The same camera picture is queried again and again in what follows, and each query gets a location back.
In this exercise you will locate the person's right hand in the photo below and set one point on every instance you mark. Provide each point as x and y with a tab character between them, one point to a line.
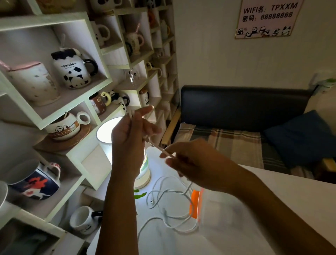
202	165

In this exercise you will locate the person's left hand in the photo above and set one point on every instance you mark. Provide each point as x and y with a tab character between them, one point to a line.
126	141

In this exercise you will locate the person's right thumb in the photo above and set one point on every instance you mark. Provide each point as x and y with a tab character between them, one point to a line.
174	164

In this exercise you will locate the person's left forearm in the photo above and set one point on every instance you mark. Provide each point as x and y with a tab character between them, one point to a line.
118	218

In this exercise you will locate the person's right forearm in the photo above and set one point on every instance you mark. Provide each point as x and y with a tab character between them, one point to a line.
283	223

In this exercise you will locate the wooden sofa armrest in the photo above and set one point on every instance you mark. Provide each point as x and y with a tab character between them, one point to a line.
170	127

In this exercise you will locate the clear pouch with orange edge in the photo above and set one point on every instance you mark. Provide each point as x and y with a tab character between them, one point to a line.
195	203

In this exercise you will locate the plaid seat cushion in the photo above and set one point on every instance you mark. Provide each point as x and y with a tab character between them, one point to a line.
236	147

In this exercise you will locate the small white brown-topped mug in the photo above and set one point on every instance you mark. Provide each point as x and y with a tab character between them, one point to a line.
144	97

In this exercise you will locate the white glowing table lamp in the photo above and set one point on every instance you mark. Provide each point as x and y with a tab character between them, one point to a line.
106	131

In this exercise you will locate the black sofa backrest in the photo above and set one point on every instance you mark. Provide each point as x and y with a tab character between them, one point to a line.
241	107

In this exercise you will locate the clear glass cup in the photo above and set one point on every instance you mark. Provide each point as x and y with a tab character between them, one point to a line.
132	76

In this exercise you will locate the wooden saucer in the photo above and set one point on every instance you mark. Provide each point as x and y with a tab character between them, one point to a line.
65	144

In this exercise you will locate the small clear glass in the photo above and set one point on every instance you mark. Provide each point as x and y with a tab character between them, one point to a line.
158	53

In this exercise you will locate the brown white panda cup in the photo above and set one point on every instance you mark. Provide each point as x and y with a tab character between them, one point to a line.
64	127

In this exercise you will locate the white wooden shelf unit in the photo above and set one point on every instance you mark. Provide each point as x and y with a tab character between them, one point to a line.
78	86

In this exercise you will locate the dark blue pillow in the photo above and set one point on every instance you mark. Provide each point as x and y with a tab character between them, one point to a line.
301	139

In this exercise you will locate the black white panda mug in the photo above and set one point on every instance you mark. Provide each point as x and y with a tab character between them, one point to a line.
69	69

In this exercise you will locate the blue mug with red print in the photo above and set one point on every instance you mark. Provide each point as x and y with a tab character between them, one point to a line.
34	182

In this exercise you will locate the white mug with pink lid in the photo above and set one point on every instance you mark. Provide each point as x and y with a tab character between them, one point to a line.
34	82

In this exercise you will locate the green white packet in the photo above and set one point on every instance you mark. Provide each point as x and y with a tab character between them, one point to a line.
325	85

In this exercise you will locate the white bowl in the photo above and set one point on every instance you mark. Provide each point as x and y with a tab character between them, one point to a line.
2	194

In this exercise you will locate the wall sign with pandas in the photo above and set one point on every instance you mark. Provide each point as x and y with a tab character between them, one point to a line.
267	18

